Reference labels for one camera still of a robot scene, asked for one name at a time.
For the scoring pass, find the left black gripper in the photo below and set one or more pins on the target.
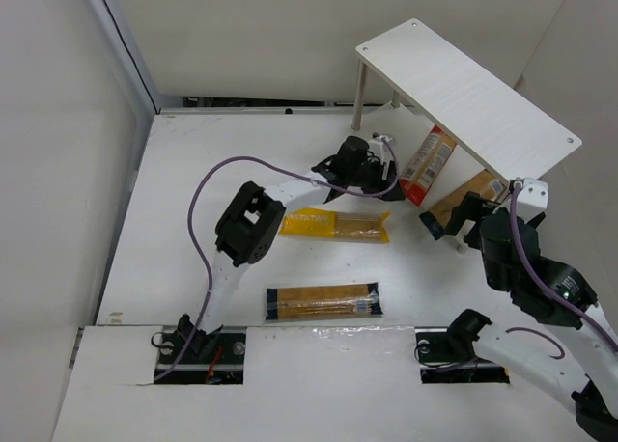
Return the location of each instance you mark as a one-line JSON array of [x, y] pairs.
[[369, 173]]

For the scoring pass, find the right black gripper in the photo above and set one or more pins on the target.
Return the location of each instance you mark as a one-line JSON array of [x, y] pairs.
[[463, 212]]

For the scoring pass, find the dark blue spaghetti bag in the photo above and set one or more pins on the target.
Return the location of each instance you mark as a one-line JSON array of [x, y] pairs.
[[469, 201]]

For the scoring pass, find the red spaghetti bag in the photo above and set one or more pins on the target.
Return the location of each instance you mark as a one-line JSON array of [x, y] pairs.
[[422, 170]]

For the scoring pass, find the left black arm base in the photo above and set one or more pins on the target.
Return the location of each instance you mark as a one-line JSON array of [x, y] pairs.
[[211, 359]]

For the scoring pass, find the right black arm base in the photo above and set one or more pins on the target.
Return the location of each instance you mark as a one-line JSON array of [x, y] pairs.
[[446, 354]]

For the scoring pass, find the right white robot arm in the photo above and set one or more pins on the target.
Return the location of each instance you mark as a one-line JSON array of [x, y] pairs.
[[557, 297]]

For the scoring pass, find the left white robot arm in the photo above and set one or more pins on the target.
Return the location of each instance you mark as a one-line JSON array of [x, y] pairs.
[[246, 229]]

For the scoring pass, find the white two-tier shelf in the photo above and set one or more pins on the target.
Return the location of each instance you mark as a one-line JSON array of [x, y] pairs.
[[495, 128]]

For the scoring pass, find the yellow spaghetti bag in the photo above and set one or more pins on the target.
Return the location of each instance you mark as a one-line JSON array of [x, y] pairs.
[[328, 224]]

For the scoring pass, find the blue spaghetti bag front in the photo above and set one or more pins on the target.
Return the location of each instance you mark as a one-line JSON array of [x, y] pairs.
[[323, 302]]

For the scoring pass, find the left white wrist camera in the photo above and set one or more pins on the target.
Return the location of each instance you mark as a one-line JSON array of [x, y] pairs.
[[380, 146]]

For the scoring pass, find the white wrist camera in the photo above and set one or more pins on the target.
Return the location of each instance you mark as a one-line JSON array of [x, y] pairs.
[[529, 198], [380, 146]]

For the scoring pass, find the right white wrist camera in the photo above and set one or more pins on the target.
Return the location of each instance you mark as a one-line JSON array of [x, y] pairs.
[[529, 198]]

